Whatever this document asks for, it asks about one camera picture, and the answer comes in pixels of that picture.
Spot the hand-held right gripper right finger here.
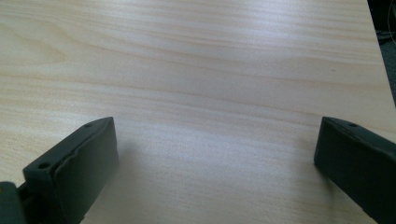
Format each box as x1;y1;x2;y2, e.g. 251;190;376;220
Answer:
313;116;396;224

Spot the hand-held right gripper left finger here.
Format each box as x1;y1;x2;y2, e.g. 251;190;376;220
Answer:
18;116;120;224

